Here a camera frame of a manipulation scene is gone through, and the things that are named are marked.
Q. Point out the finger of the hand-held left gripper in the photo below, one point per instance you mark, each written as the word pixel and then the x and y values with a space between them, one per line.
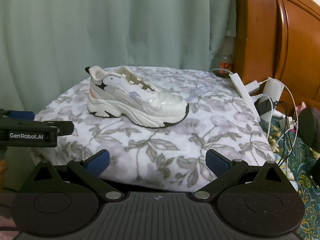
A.
pixel 65 128
pixel 22 115

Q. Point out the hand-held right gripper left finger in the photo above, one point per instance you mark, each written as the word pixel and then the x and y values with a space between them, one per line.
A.
pixel 98 163

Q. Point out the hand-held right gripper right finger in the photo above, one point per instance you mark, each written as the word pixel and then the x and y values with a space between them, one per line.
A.
pixel 216 162

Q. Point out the white sneaker shoe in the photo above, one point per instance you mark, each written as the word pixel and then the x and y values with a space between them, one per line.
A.
pixel 150 105

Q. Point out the person's left hand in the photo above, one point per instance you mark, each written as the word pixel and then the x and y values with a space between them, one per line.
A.
pixel 2 168

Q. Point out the grey floral white blanket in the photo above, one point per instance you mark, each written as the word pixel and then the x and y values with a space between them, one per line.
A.
pixel 175 142

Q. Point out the black rectangular device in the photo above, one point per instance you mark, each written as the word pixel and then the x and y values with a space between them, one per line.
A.
pixel 266 106

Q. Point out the white power strip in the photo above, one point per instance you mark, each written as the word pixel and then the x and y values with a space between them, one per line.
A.
pixel 241 87

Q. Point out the small white plug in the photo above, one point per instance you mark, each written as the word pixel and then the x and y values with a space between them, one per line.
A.
pixel 287 123

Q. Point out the white charger adapter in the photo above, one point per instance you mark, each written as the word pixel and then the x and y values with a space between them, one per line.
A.
pixel 252 87

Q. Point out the white rounded device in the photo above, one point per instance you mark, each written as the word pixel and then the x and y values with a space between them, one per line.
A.
pixel 272 88

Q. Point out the teal patterned bedspread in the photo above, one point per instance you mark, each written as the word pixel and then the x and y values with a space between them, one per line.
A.
pixel 307 205

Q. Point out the dark round cushion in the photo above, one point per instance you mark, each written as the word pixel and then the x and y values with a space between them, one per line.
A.
pixel 311 127

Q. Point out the clear plastic bottle red label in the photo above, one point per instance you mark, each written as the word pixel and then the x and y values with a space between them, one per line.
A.
pixel 226 55

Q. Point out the pale green curtain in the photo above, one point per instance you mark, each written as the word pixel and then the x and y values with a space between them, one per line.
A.
pixel 100 25

